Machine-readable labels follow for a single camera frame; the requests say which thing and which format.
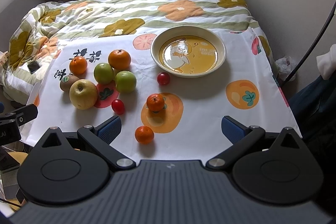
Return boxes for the cherry tomato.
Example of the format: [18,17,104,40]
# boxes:
[157,72,170,86]
[111,99,125,115]

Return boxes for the medium orange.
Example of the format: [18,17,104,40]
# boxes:
[69,56,88,76]

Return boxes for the crumpled white plastic bag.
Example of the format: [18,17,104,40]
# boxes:
[275,57,297,81]

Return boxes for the floral striped duvet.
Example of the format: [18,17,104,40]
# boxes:
[1,0,273,104]

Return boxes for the white fruit print cloth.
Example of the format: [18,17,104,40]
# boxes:
[22,29,298,161]

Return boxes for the small mandarin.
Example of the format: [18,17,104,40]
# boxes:
[146,93,165,112]
[134,126,154,144]

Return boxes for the black floor lamp pole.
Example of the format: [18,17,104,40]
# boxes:
[283,2,336,84]

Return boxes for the small mandarin front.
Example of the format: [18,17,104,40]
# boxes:
[134,126,154,144]

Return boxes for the large orange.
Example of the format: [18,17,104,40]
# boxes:
[108,50,131,71]

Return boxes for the yellow pear apple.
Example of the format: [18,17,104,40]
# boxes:
[69,79,98,110]

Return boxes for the brown kiwi with sticker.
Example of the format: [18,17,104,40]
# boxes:
[60,75,80,92]

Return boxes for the green apple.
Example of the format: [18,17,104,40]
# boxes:
[93,63,114,85]
[114,71,137,93]

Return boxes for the black phone on duvet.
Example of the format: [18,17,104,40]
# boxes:
[27,60,41,74]

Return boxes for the cherry tomato front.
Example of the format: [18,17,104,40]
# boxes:
[111,99,125,115]

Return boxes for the small patterned box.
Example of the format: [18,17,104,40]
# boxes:
[0,51,9,67]

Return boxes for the cream yellow duck bowl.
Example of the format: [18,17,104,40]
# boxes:
[150,26,227,78]

